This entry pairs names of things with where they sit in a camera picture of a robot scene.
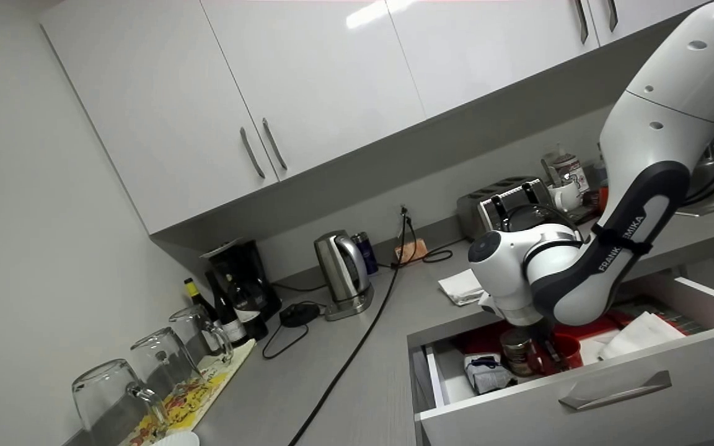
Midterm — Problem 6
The white top drawer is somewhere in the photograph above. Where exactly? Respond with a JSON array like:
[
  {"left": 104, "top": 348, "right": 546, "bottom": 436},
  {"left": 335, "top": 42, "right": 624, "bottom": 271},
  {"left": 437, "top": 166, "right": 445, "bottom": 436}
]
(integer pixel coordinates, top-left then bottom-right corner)
[{"left": 416, "top": 275, "right": 714, "bottom": 446}]

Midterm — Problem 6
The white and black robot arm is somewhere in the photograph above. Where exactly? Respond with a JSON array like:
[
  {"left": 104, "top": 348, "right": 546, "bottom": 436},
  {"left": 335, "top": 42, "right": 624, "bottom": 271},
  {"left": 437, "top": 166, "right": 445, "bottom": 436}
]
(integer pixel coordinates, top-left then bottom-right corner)
[{"left": 469, "top": 0, "right": 714, "bottom": 327}]

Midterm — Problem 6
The dark blue can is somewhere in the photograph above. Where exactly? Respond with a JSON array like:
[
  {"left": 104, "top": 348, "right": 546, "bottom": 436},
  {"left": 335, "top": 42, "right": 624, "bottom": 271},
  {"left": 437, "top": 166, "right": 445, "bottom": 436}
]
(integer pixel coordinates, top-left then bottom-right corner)
[{"left": 355, "top": 233, "right": 378, "bottom": 275}]

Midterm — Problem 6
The white folded napkin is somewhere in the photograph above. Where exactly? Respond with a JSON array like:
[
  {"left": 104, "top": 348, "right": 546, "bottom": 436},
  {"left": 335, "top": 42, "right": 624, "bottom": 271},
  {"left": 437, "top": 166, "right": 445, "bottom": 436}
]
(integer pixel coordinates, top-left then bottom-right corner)
[{"left": 439, "top": 271, "right": 486, "bottom": 307}]

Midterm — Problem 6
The black coffee maker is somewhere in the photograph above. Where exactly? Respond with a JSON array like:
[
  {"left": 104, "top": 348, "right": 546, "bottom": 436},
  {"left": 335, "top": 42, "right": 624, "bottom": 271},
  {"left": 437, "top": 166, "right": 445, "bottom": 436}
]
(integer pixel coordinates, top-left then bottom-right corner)
[{"left": 202, "top": 241, "right": 279, "bottom": 341}]

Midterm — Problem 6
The silver four-slot toaster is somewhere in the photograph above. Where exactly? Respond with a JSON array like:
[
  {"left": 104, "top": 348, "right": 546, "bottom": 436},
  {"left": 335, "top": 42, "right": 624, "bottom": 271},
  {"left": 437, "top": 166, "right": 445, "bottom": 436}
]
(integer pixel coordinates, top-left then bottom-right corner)
[{"left": 455, "top": 176, "right": 556, "bottom": 241}]

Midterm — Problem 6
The white upper cabinet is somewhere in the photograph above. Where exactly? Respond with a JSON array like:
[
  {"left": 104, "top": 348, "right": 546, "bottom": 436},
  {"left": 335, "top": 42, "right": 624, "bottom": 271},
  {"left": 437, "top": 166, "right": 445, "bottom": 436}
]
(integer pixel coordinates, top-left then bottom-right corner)
[{"left": 40, "top": 0, "right": 711, "bottom": 236}]

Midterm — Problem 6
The dark olive oil bottle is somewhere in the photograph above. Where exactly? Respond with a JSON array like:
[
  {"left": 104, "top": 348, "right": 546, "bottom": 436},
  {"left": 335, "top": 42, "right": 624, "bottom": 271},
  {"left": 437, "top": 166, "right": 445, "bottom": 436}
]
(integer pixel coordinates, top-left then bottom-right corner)
[{"left": 184, "top": 277, "right": 248, "bottom": 348}]

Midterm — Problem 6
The upturned drinking glass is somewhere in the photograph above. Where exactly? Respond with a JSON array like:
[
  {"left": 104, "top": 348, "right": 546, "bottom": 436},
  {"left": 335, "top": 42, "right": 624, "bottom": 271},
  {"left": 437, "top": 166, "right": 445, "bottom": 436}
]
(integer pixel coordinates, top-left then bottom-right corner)
[
  {"left": 72, "top": 359, "right": 166, "bottom": 446},
  {"left": 168, "top": 305, "right": 230, "bottom": 364},
  {"left": 129, "top": 327, "right": 201, "bottom": 397}
]

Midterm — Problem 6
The small glass jar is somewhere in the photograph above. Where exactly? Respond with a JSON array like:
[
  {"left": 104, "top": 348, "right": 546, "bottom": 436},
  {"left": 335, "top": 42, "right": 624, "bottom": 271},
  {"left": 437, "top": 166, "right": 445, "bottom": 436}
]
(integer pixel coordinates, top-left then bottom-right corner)
[{"left": 500, "top": 327, "right": 546, "bottom": 378}]

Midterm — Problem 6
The white utensil cup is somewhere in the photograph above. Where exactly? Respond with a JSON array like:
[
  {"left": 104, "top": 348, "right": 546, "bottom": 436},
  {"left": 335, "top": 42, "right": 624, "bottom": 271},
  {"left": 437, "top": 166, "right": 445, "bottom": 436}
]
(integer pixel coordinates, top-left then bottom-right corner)
[{"left": 550, "top": 182, "right": 589, "bottom": 217}]

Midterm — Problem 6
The striped folded cloth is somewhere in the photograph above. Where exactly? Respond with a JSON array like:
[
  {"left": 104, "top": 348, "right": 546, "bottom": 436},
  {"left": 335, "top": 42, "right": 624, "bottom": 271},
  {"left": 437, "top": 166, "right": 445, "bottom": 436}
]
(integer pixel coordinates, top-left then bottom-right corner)
[{"left": 580, "top": 312, "right": 685, "bottom": 364}]

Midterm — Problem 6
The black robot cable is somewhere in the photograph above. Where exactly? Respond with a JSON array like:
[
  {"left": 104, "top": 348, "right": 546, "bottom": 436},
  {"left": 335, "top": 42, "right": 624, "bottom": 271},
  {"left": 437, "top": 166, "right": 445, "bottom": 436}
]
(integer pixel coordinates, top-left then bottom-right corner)
[{"left": 284, "top": 239, "right": 416, "bottom": 446}]

